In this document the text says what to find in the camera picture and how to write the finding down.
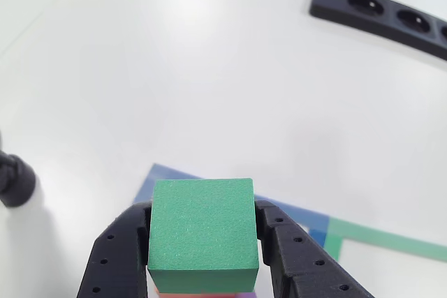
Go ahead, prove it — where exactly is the black power strip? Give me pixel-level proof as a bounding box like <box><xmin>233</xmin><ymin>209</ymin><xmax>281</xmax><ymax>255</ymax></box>
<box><xmin>308</xmin><ymin>0</ymin><xmax>447</xmax><ymax>62</ymax></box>

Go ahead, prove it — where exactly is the orange foam block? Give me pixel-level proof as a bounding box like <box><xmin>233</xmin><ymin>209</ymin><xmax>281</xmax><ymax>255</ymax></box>
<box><xmin>153</xmin><ymin>286</ymin><xmax>253</xmax><ymax>298</ymax></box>

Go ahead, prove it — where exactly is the blue tape square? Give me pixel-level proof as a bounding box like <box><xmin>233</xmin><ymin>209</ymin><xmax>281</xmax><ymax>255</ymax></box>
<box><xmin>131</xmin><ymin>162</ymin><xmax>331</xmax><ymax>248</ymax></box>

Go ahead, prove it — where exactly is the green tape square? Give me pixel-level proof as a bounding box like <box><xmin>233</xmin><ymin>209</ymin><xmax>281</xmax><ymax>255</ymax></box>
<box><xmin>323</xmin><ymin>216</ymin><xmax>447</xmax><ymax>264</ymax></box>

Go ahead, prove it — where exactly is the green foam cube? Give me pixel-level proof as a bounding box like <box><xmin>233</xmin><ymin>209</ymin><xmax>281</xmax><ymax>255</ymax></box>
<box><xmin>147</xmin><ymin>177</ymin><xmax>260</xmax><ymax>294</ymax></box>

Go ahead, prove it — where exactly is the black tripod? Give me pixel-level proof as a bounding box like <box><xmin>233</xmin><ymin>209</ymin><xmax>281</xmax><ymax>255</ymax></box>
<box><xmin>0</xmin><ymin>129</ymin><xmax>37</xmax><ymax>208</ymax></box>

